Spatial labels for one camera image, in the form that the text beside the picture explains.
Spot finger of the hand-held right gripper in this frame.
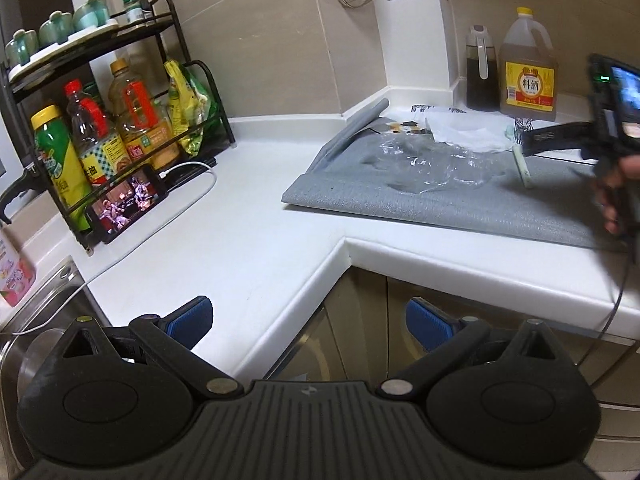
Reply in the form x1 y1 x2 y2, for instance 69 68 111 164
520 121 598 157

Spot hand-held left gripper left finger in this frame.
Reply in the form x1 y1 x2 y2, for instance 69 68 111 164
47 296 246 400

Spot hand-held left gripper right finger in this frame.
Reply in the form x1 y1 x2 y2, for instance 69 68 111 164
375 299 568 400

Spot black white patterned packet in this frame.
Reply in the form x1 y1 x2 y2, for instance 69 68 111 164
411 104 533 133

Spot pale green paper strip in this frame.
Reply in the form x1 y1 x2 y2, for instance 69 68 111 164
509 144 532 190

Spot clear plastic wrap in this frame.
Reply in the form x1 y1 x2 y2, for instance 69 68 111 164
360 132 511 196

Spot person's right hand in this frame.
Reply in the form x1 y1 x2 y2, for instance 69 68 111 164
592 154 640 237

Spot yellow-cap cooking wine jug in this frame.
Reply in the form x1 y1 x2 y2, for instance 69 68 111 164
499 7 560 122

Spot beige kitchen cabinet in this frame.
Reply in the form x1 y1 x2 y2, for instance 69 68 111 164
270 265 640 480

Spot dark sauce dispenser bottle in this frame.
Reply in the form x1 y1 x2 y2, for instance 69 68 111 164
465 24 501 112

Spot grey fabric mat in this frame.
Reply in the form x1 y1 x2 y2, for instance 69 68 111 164
281 99 626 251

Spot black smartphone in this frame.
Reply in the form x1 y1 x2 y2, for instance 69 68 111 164
84 162 170 246

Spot brown food scraps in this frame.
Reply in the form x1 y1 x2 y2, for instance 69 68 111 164
389 119 431 135

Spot round metal lid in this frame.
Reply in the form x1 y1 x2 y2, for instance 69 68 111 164
17 327 68 391

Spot stainless steel sink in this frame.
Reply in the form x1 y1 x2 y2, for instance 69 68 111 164
0 255 116 480

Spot pink dish soap bottle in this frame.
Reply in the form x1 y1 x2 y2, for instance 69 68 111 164
0 232 37 308

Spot red-cap soy sauce bottle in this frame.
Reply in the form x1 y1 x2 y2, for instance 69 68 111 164
64 80 132 186

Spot green bottle yellow cap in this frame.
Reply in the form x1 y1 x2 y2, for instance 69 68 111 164
30 105 93 233

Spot green snack bag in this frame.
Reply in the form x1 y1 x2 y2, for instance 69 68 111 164
190 75 223 136

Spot yellow snack bag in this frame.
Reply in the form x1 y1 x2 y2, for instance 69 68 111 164
164 59 211 156

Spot white cup tray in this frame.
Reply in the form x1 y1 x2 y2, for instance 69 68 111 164
7 19 121 81

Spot green-lid spice jar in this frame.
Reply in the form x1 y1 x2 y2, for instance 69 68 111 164
121 0 151 23

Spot green ceramic cup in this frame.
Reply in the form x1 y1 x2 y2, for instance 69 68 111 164
39 10 76 46
72 0 110 31
5 29 40 66

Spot white charging cable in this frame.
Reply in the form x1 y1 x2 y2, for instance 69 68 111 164
0 160 218 336

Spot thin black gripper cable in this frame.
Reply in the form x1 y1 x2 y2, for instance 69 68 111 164
575 242 632 366

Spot red-handle cooking oil bottle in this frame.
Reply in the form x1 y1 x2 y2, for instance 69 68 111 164
107 58 181 171

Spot black pan handle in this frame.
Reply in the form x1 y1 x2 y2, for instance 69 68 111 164
0 167 41 225

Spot black wire spice rack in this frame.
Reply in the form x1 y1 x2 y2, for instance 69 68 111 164
0 0 236 251

